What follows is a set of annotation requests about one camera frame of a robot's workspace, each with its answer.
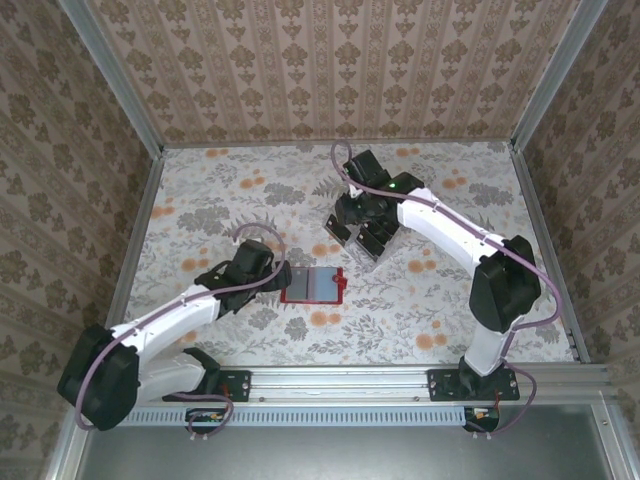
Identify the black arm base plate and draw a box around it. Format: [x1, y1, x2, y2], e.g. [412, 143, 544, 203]
[217, 368, 252, 404]
[427, 367, 521, 404]

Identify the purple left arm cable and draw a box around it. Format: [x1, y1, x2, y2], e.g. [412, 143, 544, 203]
[74, 223, 289, 445]

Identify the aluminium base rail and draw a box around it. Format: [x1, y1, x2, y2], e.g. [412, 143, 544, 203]
[69, 363, 616, 407]

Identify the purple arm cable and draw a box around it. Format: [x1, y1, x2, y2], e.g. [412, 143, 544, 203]
[331, 140, 560, 437]
[74, 223, 289, 445]

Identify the red card holder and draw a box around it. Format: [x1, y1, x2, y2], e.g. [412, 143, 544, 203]
[279, 266, 347, 306]

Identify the grey slotted cable duct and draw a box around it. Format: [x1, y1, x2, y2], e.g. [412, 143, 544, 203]
[119, 404, 469, 429]

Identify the grey metal sheet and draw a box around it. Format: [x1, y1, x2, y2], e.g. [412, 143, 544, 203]
[74, 424, 616, 480]

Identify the aluminium table edge rail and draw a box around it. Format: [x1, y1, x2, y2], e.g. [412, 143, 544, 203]
[94, 147, 166, 369]
[508, 142, 592, 365]

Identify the aluminium frame post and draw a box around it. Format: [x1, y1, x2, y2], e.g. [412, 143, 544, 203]
[509, 0, 610, 151]
[55, 0, 167, 160]

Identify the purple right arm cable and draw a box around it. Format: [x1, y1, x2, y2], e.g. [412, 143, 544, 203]
[331, 140, 560, 437]

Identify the black controller board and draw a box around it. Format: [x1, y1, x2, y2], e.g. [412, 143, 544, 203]
[463, 405, 502, 432]
[185, 407, 227, 432]

